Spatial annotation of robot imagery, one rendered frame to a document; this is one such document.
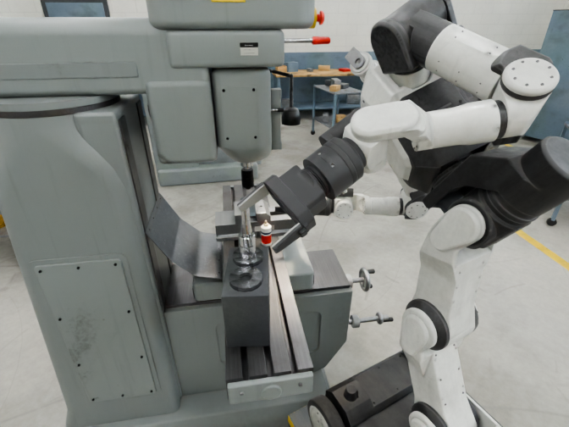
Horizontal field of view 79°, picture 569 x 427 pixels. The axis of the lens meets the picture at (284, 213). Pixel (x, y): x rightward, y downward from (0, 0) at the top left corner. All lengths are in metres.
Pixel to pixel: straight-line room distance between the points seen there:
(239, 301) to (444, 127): 0.61
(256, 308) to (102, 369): 0.90
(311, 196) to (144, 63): 0.72
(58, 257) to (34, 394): 1.25
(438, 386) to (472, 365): 1.28
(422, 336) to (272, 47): 0.91
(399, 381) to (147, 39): 1.40
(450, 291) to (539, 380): 1.64
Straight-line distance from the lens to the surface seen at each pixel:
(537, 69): 0.71
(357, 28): 8.21
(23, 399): 2.49
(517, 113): 0.69
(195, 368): 1.76
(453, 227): 0.85
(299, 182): 0.59
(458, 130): 0.66
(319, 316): 1.61
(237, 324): 0.97
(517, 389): 2.46
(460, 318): 1.05
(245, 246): 0.96
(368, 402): 1.38
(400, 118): 0.61
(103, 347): 1.58
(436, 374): 1.16
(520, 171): 0.78
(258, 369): 0.98
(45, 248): 1.36
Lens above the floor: 1.75
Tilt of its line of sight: 29 degrees down
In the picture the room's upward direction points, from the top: straight up
